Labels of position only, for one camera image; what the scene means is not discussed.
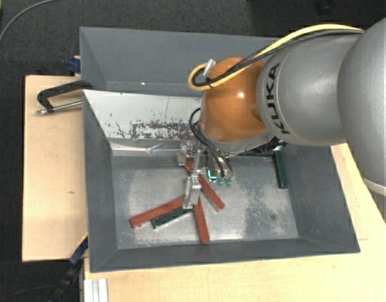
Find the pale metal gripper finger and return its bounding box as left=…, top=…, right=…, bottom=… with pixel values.
left=176, top=143, right=194, bottom=167
left=182, top=174, right=202, bottom=210

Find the grey metal bin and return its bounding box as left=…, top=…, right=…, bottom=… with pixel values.
left=79, top=26, right=361, bottom=273

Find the dark green flat block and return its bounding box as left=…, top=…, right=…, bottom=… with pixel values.
left=272, top=148, right=289, bottom=189
left=150, top=206, right=194, bottom=230

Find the red-brown flat block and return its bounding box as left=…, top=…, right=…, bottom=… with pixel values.
left=184, top=158, right=226, bottom=213
left=192, top=196, right=211, bottom=244
left=129, top=195, right=186, bottom=229

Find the pale wood board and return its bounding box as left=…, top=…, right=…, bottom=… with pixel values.
left=21, top=75, right=90, bottom=263

